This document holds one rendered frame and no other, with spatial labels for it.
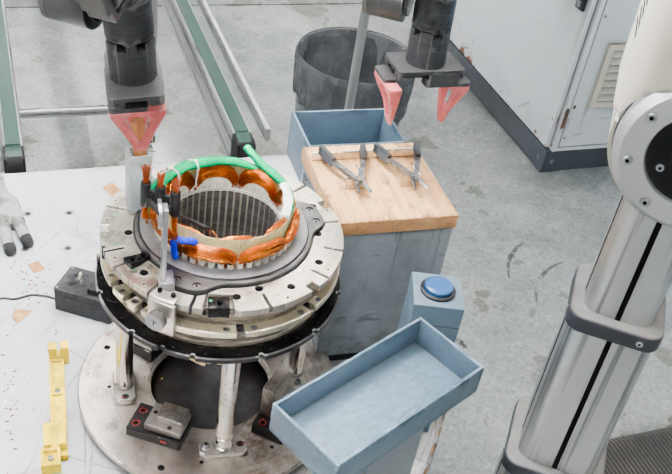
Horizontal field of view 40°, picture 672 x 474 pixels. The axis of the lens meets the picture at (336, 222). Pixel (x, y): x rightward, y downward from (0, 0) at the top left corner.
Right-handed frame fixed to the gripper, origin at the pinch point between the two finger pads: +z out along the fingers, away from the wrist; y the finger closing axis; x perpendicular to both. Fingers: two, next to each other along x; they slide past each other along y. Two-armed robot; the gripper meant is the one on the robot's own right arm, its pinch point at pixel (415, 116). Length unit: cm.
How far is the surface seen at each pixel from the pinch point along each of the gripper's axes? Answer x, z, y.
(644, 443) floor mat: -20, 117, -94
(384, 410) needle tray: 42.1, 15.2, 17.6
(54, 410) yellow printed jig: 14, 37, 55
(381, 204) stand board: 7.5, 10.2, 6.5
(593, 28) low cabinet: -143, 53, -130
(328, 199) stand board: 5.5, 10.0, 14.2
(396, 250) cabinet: 10.7, 16.6, 4.3
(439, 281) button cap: 23.0, 12.8, 3.1
